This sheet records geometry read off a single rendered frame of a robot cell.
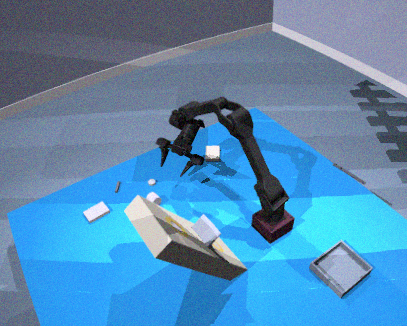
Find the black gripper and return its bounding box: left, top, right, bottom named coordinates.
left=155, top=131, right=204, bottom=177

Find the beige flat panel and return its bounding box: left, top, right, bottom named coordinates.
left=124, top=195, right=248, bottom=281

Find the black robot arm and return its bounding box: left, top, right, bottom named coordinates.
left=169, top=97, right=290, bottom=226

